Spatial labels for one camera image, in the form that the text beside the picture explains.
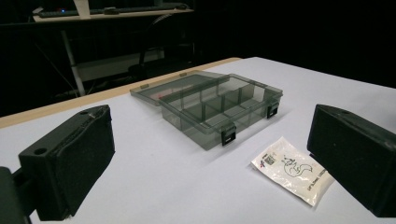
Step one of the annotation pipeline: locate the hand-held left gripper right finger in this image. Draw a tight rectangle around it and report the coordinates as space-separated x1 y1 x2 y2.
306 104 396 218

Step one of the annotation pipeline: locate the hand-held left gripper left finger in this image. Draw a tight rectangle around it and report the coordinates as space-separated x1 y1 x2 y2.
18 104 116 222

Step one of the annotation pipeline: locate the white printed plastic packet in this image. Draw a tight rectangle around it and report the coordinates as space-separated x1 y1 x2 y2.
250 135 336 207

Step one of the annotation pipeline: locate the clear grey compartment box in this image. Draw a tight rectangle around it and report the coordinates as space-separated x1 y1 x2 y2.
129 70 284 151

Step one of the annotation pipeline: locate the black office chair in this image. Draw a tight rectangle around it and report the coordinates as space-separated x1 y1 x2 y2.
127 13 196 82

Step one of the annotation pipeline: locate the white desk with keyboard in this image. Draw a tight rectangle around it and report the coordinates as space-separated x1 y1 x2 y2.
32 7 195 97

